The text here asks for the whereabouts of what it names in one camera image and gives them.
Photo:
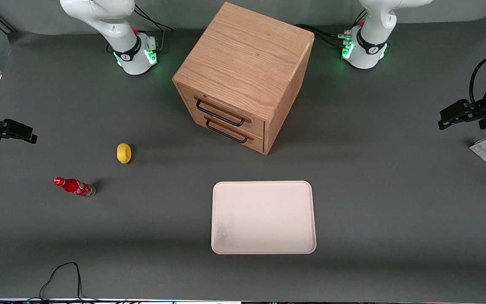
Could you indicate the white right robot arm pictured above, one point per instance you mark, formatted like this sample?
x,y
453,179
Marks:
x,y
116,29

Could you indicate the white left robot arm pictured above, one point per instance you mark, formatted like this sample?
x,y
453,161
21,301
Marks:
x,y
373,29

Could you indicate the beige plastic tray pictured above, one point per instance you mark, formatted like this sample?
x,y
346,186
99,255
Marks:
x,y
263,217

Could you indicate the red cola bottle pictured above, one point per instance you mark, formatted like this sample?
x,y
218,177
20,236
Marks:
x,y
74,186

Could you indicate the yellow lemon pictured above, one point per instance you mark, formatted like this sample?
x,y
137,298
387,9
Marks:
x,y
124,153

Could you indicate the wooden drawer front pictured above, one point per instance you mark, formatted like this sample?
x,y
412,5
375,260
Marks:
x,y
251,126
255,143

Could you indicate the wooden drawer cabinet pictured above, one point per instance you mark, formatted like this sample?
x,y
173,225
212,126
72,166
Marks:
x,y
247,55

